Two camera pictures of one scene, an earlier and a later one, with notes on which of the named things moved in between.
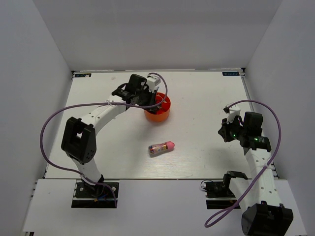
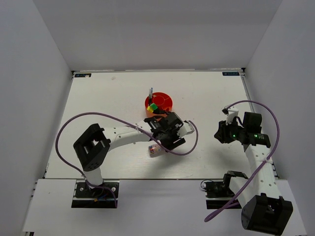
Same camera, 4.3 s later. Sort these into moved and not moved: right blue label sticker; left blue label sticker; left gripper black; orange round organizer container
Moved: left gripper black
Not moved: left blue label sticker; right blue label sticker; orange round organizer container
